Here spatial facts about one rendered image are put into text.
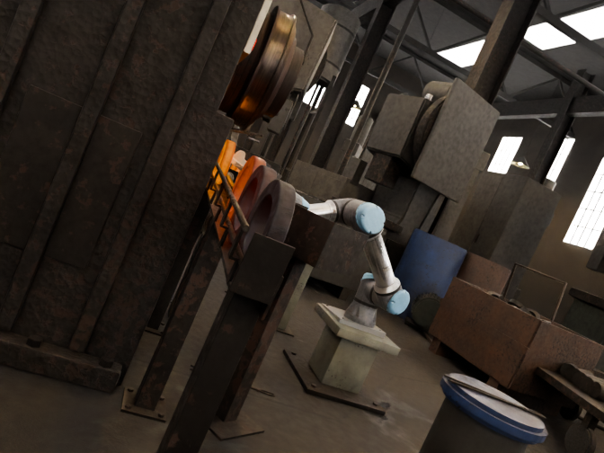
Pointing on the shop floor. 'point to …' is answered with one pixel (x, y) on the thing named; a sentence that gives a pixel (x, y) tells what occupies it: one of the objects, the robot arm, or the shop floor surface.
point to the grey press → (422, 155)
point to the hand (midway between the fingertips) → (226, 156)
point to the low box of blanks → (509, 344)
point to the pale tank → (345, 33)
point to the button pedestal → (294, 301)
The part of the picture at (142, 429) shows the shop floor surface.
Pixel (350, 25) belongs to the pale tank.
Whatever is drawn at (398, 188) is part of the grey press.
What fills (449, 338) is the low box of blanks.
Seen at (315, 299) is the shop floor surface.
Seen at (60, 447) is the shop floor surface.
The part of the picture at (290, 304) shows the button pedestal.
